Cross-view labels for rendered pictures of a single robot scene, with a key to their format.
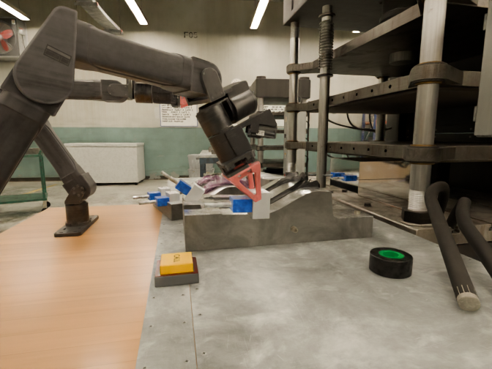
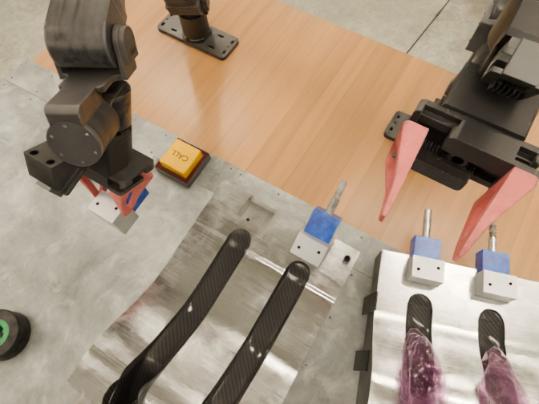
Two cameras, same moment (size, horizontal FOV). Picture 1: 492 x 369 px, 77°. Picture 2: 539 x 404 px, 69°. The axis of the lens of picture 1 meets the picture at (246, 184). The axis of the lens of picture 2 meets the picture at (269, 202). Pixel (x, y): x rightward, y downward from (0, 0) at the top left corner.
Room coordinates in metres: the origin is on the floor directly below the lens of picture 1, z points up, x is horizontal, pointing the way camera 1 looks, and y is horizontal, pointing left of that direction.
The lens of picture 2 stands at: (0.98, -0.02, 1.49)
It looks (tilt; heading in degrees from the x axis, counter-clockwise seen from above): 66 degrees down; 138
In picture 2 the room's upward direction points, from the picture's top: 5 degrees counter-clockwise
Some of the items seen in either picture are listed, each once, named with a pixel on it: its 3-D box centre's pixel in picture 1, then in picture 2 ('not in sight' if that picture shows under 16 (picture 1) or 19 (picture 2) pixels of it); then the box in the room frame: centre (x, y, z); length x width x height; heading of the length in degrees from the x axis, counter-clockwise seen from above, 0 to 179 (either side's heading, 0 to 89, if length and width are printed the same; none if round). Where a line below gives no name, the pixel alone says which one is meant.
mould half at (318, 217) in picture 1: (270, 206); (206, 353); (0.88, -0.07, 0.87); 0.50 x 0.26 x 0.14; 103
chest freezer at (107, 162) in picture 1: (107, 163); not in sight; (7.11, 3.20, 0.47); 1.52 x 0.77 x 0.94; 96
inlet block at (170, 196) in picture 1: (159, 200); (425, 245); (1.02, 0.29, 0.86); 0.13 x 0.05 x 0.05; 120
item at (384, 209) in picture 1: (392, 194); not in sight; (1.65, -0.80, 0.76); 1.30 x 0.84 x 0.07; 13
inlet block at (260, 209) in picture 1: (236, 203); (132, 188); (0.62, 0.02, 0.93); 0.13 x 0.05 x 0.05; 103
